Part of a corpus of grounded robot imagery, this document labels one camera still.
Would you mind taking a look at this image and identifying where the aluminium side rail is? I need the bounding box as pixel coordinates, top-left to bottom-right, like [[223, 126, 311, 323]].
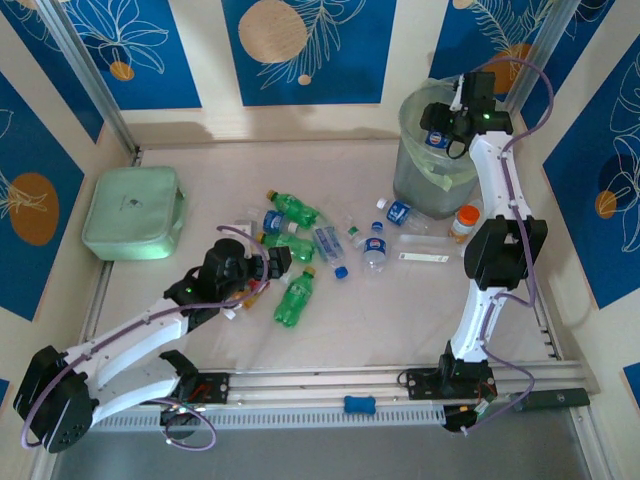
[[77, 259, 115, 351], [532, 287, 566, 361]]

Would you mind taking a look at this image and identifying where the red yellow label bottle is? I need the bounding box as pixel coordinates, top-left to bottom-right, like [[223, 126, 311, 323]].
[[223, 282, 264, 321]]

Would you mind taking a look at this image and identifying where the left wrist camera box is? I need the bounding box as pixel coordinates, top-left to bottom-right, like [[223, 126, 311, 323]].
[[202, 223, 254, 282]]

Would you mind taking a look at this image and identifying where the clear plastic trash bin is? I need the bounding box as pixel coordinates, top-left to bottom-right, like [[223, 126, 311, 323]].
[[392, 88, 482, 221]]

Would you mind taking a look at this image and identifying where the clear plastic bottle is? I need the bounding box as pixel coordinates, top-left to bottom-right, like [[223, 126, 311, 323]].
[[319, 198, 354, 227], [233, 207, 266, 234]]

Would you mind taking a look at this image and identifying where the green bottle yellow cap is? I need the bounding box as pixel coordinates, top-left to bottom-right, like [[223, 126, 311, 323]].
[[272, 265, 318, 330], [255, 230, 318, 265], [265, 188, 320, 225]]

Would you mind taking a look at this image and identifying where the clear plastic container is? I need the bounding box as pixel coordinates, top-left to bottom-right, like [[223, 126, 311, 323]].
[[396, 232, 452, 265]]

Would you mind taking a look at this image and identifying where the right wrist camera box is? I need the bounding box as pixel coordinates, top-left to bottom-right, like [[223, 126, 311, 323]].
[[449, 71, 497, 112]]

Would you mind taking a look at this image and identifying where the grey slotted cable duct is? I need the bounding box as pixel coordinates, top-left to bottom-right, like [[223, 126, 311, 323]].
[[92, 403, 447, 430]]

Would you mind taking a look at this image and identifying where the black flat bar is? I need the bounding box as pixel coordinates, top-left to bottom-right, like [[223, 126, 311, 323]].
[[513, 387, 592, 413]]

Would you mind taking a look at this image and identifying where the mint green zip pouch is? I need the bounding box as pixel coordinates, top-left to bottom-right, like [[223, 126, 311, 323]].
[[81, 165, 189, 262]]

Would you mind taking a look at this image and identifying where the clear bottle light blue label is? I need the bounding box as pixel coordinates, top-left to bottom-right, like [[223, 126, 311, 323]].
[[311, 224, 350, 280]]

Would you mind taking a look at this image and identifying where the pale green bin liner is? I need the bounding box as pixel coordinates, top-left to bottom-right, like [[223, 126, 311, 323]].
[[398, 77, 484, 194]]

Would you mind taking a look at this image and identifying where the blue bone shaped object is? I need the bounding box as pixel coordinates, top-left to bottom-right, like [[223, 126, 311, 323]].
[[343, 394, 378, 416]]

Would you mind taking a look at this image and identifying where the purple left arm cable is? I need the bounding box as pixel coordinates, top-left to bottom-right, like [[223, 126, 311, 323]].
[[19, 224, 271, 451]]

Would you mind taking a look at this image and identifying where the aluminium frame post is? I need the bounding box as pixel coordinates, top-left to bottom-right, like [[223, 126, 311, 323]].
[[504, 0, 576, 116], [37, 0, 144, 166]]

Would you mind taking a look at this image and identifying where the orange cap pill bottle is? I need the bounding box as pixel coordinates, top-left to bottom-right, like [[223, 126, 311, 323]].
[[448, 204, 483, 245]]

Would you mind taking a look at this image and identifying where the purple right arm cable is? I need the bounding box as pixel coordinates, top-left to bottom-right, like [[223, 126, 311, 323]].
[[459, 55, 556, 437]]

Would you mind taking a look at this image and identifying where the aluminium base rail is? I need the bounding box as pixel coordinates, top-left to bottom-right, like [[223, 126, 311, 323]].
[[197, 360, 599, 404]]

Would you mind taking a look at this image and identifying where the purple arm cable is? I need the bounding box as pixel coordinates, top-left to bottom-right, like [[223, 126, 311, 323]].
[[19, 224, 271, 451], [459, 55, 556, 437]]

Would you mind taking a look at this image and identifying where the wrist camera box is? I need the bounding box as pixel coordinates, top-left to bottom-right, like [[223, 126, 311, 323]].
[[202, 223, 254, 282], [449, 71, 497, 112]]

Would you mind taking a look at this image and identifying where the blue label bottle white cap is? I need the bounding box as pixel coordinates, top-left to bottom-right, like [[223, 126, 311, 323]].
[[261, 209, 301, 236], [376, 196, 429, 227]]

